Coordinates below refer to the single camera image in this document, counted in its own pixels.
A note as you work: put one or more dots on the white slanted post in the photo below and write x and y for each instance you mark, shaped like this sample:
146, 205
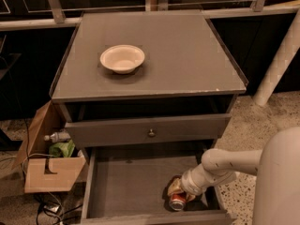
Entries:
283, 57

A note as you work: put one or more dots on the brown cardboard box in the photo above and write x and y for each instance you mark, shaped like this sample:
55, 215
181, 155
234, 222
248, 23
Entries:
44, 173

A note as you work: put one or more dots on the grey wooden drawer cabinet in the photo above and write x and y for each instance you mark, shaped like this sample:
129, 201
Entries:
186, 70

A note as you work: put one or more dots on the metal window railing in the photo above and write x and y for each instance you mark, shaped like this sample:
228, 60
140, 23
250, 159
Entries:
42, 14

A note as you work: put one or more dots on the white paper bowl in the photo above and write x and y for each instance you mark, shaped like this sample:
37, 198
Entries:
122, 59

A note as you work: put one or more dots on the red coke can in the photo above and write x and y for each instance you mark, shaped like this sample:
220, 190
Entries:
178, 201

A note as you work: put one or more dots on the clear plastic bottle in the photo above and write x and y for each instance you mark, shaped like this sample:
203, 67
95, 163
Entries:
57, 137

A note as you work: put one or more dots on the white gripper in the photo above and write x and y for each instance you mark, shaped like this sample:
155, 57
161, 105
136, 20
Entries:
188, 184

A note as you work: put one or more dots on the open grey middle drawer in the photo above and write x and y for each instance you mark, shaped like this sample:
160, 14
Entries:
127, 185

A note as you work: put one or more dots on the round metal drawer knob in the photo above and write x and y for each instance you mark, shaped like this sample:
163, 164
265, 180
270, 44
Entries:
151, 133

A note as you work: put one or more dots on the green plastic bag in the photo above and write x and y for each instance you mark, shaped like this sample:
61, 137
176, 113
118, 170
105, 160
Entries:
62, 149

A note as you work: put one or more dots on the grey top drawer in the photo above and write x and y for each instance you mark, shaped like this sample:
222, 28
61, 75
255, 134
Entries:
135, 131

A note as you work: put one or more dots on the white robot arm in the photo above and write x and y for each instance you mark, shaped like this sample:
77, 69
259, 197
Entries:
276, 168

